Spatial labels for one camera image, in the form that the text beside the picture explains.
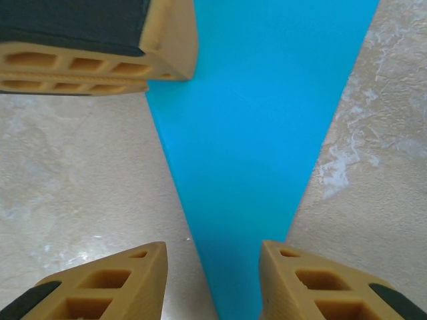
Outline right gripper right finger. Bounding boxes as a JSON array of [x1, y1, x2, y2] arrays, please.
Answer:
[[259, 240, 427, 320]]

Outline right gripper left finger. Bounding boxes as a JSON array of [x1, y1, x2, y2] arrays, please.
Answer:
[[0, 241, 167, 320]]

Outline blue cloth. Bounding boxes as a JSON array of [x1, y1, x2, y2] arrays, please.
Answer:
[[145, 0, 381, 320]]

